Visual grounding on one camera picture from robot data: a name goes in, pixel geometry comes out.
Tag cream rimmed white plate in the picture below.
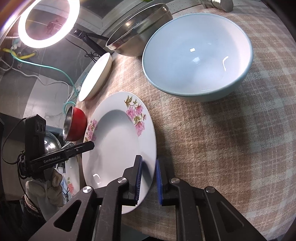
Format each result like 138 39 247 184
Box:
78 53 112 102

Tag large light blue bowl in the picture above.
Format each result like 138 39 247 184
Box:
142 13 253 102

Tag red steel bowl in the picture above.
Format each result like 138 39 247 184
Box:
63 106 87 142

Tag ring light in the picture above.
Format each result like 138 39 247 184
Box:
18 1 80 49

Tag black tripod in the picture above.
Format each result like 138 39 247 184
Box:
73 29 108 56

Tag teal hose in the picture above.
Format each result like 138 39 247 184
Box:
10 52 80 117

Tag plaid tablecloth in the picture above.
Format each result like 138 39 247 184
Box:
78 1 295 240

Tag steel faucet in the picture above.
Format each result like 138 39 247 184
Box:
201 0 234 13

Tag large stainless steel bowl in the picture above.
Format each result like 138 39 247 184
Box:
106 3 173 57

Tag gloved left hand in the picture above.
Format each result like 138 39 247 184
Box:
24 168 64 221

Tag floral deep plate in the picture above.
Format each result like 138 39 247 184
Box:
64 157 80 197

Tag white plate pink flowers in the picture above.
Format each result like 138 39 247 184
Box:
82 92 157 203

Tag white cable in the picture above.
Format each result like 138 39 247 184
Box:
0 58 72 98

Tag yellow cable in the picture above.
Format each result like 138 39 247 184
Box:
2 48 37 60

